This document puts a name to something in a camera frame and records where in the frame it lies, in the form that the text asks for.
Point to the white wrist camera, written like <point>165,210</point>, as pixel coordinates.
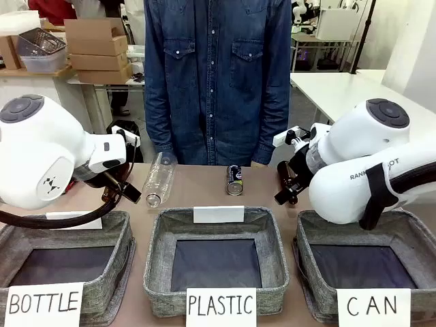
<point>281,139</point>
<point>119,131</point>

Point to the closed flat cardboard box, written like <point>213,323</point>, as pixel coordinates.
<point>97,46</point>
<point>104,75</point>
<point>98,62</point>

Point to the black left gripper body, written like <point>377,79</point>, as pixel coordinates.
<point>98,178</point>

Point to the paper label reading BOTTLE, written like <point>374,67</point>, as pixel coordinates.
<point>44,303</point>

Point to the white foam block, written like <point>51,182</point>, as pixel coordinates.
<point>18,22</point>

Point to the wooden-top side table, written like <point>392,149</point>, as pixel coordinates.
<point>34,80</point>

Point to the white equipment box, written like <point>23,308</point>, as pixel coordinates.
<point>335,24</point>

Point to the black bag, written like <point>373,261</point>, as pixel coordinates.
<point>117,124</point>

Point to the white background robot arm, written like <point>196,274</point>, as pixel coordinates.
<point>299,10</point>

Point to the open cardboard box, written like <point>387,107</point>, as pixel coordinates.
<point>92,29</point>

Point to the large white table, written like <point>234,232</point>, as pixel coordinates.
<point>340,88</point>

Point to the blank white card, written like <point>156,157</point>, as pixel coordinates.
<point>92,225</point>
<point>218,214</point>

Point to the person left forearm denim sleeve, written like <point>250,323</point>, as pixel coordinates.
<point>272,129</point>

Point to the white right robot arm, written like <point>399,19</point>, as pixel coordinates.
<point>340,190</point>

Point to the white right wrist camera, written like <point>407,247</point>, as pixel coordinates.
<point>281,139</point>

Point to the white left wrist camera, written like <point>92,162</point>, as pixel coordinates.
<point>119,131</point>

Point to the black drink can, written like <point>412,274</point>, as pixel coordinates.
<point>235,180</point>

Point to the grey fabric basket labelled plastic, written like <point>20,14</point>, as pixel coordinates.
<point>218,259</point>

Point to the metal-frame background table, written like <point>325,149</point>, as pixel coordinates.
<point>323,42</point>

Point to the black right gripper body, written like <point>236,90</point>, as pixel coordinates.
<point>301,167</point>

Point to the paper label reading CAN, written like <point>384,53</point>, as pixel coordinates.
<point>373,306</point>

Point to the grey fabric basket labelled bottle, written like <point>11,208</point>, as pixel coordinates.
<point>112,265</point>

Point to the person torso in denim shirt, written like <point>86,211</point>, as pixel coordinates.
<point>218,85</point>

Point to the clear plastic storage bin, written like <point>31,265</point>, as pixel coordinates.
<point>44,63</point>

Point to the background person shoe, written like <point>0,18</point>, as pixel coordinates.
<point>122,111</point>

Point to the clear plastic bottle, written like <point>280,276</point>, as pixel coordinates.
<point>158,180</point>

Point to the person right forearm denim sleeve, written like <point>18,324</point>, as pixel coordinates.
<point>158,119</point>

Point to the small cardboard box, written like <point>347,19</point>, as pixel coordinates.
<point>8,52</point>

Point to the person left hand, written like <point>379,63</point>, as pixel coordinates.
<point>260,164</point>

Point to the background person in red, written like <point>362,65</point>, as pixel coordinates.
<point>51,8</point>

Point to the metal mesh basket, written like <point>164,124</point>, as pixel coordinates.
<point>41,41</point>

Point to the paper label reading PLASTIC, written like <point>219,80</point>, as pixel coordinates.
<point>220,306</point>

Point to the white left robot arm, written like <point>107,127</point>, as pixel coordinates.
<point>34,153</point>

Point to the grey fabric basket labelled can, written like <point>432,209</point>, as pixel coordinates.
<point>361,265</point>

